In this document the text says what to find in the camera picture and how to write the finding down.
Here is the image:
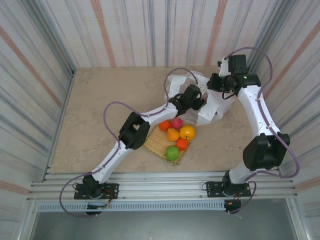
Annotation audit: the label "white plastic bag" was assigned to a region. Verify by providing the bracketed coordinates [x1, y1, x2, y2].
[163, 72, 236, 127]

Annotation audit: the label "round orange with leaf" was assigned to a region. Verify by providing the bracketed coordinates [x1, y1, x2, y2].
[158, 119, 173, 133]

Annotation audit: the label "orange pear-shaped fruit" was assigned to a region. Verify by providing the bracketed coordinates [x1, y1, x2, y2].
[166, 126, 180, 142]

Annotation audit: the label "small red-orange tangerine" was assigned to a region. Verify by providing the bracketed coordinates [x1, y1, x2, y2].
[175, 138, 189, 152]

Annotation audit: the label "green round fruit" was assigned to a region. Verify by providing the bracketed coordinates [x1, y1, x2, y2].
[165, 146, 181, 162]

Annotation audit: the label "pink peach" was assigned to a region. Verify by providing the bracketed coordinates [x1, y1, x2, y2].
[171, 117, 184, 130]

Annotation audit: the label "large yellow orange fruit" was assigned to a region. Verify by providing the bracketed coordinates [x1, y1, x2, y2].
[179, 124, 197, 141]

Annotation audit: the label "woven bamboo mat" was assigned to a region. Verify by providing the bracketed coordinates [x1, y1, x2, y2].
[142, 123, 198, 166]

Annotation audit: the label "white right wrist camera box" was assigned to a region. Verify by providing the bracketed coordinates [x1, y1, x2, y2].
[216, 57, 231, 77]

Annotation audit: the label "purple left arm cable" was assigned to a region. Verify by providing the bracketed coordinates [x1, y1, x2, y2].
[59, 67, 201, 219]

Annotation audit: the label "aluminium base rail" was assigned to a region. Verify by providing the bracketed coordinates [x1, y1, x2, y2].
[26, 171, 298, 202]

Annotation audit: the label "thin red black wires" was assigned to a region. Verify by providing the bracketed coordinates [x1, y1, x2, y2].
[102, 189, 114, 209]
[230, 191, 243, 205]

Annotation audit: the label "white slotted cable duct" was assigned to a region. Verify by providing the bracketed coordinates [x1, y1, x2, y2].
[36, 201, 226, 213]

